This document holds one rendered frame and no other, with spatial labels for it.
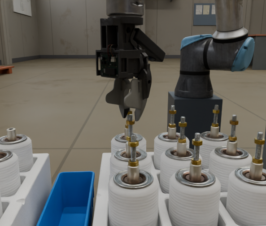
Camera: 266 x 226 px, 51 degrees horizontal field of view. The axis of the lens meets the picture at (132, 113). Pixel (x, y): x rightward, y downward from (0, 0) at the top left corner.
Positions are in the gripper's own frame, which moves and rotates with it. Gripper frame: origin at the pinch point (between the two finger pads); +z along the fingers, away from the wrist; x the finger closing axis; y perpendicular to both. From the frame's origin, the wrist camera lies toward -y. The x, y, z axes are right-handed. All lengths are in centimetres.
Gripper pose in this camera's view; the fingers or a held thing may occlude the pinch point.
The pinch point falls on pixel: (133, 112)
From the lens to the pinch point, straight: 62.0
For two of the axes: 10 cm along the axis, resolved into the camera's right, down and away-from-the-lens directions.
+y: -7.0, 1.7, -7.0
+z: 0.0, 9.7, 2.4
